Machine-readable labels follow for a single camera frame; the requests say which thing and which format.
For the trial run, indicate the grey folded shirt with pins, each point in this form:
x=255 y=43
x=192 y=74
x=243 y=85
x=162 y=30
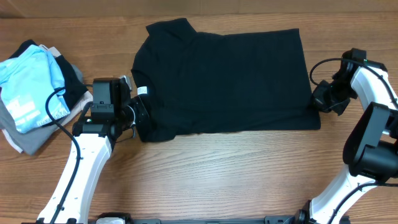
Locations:
x=28 y=140

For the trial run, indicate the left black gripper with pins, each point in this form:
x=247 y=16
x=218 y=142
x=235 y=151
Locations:
x=142 y=112

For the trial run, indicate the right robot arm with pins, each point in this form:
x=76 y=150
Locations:
x=369 y=162

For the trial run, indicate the black folded shirt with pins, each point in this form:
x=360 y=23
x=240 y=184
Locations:
x=73 y=89

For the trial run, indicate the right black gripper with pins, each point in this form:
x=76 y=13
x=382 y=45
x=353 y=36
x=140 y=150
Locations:
x=321 y=104

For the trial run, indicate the black t-shirt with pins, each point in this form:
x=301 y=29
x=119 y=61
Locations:
x=197 y=82

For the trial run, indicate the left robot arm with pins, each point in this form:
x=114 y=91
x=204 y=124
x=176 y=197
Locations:
x=102 y=121

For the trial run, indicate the light blue folded shirt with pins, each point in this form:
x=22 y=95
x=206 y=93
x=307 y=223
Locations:
x=26 y=83

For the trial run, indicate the beige folded shirt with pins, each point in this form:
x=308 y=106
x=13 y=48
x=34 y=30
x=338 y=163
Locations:
x=82 y=105

